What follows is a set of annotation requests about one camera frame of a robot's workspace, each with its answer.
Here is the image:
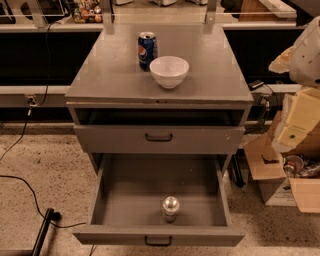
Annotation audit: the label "silver 7up soda can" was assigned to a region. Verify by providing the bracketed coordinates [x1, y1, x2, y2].
[162, 196, 180, 223]

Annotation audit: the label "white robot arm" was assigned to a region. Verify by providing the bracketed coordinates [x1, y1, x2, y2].
[269, 17, 320, 152]

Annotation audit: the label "grey drawer cabinet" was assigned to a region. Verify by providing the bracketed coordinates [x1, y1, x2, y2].
[64, 23, 255, 248]

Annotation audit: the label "closed grey top drawer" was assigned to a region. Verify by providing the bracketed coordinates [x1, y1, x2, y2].
[74, 125, 244, 154]

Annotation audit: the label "open grey middle drawer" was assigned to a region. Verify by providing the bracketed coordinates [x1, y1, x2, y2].
[73, 154, 244, 246]

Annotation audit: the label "blue Pepsi can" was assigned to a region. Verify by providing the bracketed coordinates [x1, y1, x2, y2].
[138, 32, 158, 71]

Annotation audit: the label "white ceramic bowl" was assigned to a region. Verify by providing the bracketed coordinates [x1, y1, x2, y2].
[149, 56, 189, 89]

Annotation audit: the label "small black box on ledge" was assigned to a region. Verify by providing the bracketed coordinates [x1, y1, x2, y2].
[248, 80, 264, 90]

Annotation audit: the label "brown cardboard box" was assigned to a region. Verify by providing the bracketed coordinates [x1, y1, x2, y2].
[244, 111, 320, 213]

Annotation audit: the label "colourful objects on shelf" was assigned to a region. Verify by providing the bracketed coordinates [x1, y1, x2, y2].
[73, 0, 103, 23]

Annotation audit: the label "crushed cans in box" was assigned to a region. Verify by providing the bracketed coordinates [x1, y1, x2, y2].
[283, 155, 320, 178]

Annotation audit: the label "black metal stand leg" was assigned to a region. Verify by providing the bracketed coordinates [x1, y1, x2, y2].
[31, 208, 61, 256]

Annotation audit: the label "black top drawer handle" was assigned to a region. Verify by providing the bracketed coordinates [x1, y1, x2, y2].
[144, 133, 173, 143]

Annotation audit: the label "black drawer handle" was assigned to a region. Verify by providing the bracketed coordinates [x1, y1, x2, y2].
[144, 236, 173, 247]
[144, 133, 173, 143]

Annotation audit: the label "black middle drawer handle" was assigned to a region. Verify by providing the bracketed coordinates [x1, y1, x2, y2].
[144, 236, 173, 247]

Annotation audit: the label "black floor cable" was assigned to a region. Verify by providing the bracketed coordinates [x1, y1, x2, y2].
[0, 174, 87, 230]

